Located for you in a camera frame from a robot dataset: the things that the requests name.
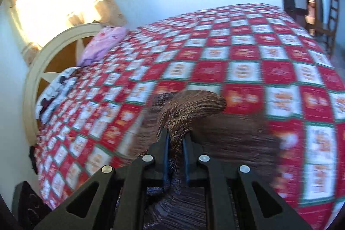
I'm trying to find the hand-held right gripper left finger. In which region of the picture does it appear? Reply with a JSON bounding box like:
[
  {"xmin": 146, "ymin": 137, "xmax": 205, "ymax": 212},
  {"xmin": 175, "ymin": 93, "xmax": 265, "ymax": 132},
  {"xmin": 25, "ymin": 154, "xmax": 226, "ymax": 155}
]
[{"xmin": 35, "ymin": 128, "xmax": 171, "ymax": 230}]

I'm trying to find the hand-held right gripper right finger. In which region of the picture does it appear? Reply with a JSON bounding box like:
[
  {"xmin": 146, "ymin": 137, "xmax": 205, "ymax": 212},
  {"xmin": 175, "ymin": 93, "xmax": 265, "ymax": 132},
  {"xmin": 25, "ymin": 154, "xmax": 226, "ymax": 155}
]
[{"xmin": 183, "ymin": 133, "xmax": 312, "ymax": 230}]

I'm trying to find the brown knit sun-print sweater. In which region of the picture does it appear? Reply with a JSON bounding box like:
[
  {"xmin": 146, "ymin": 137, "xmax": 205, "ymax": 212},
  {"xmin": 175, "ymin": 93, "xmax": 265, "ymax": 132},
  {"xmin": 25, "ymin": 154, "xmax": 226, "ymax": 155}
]
[{"xmin": 116, "ymin": 89, "xmax": 282, "ymax": 230}]

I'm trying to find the red checkered printed blanket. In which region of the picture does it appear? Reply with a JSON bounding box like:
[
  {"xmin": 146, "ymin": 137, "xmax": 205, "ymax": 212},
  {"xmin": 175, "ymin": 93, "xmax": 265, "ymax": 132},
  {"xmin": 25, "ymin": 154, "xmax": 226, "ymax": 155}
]
[{"xmin": 28, "ymin": 2, "xmax": 345, "ymax": 220}]

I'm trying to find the grey patterned pillow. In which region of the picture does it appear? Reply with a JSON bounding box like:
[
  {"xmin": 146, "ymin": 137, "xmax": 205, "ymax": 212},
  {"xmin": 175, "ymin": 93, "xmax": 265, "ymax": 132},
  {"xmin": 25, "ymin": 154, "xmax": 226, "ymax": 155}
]
[{"xmin": 36, "ymin": 67, "xmax": 81, "ymax": 121}]

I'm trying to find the pink pillow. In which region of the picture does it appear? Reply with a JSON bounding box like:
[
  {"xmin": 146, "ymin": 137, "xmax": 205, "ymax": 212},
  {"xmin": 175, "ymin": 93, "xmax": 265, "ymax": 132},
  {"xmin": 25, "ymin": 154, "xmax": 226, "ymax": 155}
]
[{"xmin": 78, "ymin": 26, "xmax": 129, "ymax": 66}]

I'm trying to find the dark bedside object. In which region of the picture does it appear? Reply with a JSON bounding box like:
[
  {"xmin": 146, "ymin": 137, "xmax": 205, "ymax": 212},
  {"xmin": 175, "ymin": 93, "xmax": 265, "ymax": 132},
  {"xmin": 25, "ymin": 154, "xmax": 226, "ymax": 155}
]
[{"xmin": 12, "ymin": 181, "xmax": 52, "ymax": 230}]

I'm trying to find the cream wooden headboard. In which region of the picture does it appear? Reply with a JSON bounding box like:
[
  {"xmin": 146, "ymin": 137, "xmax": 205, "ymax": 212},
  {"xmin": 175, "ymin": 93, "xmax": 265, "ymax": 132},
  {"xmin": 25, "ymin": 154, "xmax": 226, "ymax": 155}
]
[{"xmin": 23, "ymin": 23, "xmax": 108, "ymax": 139}]

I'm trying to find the cream sheer curtain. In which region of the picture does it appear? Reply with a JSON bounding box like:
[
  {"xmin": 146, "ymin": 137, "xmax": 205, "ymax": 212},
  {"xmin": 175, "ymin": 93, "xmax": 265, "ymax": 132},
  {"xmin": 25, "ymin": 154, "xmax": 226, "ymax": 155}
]
[{"xmin": 9, "ymin": 0, "xmax": 127, "ymax": 58}]

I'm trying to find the wooden chair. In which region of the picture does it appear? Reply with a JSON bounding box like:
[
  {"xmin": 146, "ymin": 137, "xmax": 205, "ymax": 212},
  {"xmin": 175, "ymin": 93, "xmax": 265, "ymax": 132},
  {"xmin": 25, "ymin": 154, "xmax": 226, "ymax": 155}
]
[{"xmin": 307, "ymin": 0, "xmax": 340, "ymax": 58}]

